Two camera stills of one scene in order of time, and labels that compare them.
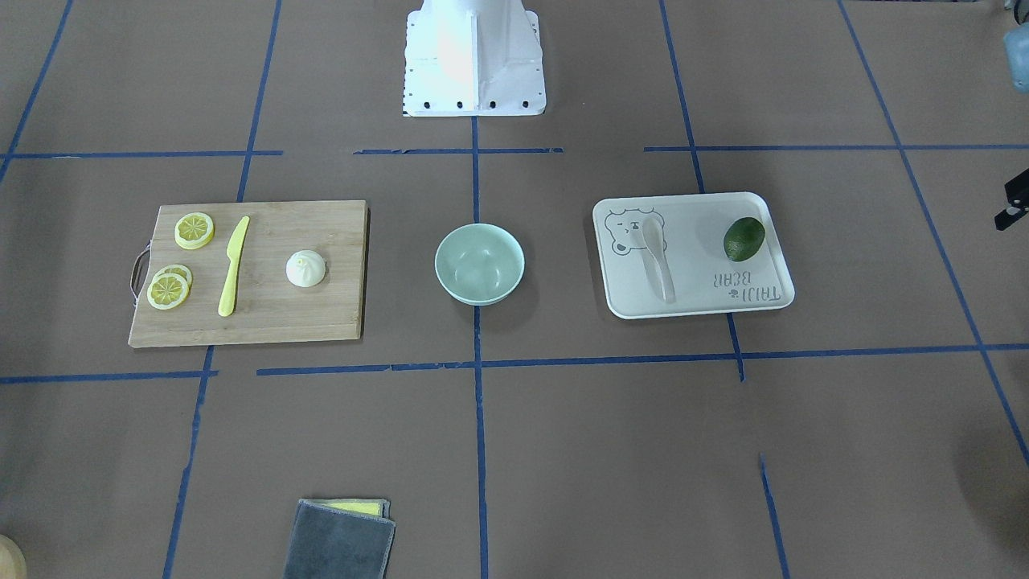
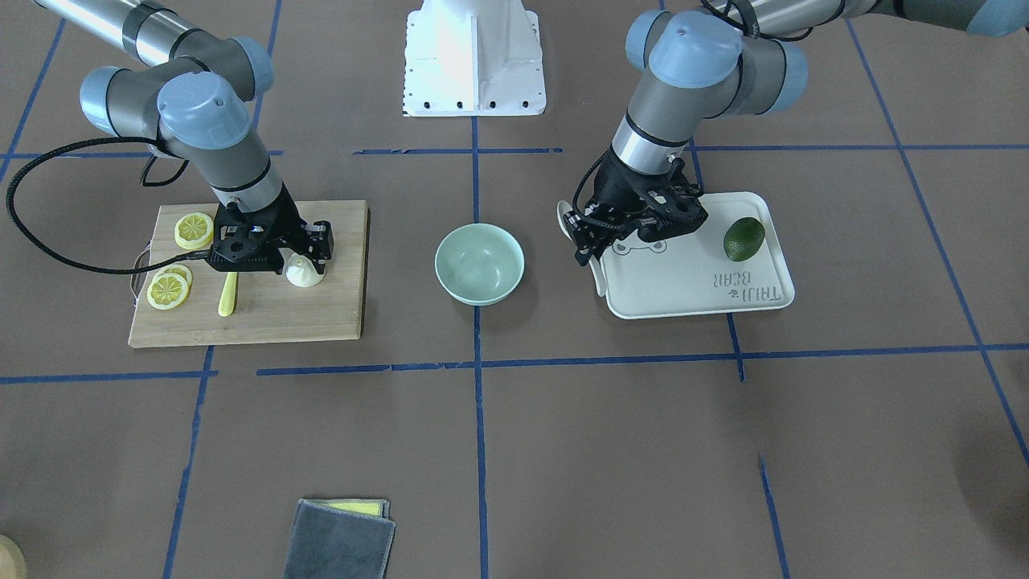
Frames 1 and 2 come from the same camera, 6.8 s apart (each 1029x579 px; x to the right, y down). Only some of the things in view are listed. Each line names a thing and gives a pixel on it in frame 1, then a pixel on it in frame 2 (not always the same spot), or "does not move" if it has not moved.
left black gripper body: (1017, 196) → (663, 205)
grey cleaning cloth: (329, 544) does not move
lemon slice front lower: (166, 291) does not move
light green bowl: (479, 264) does not move
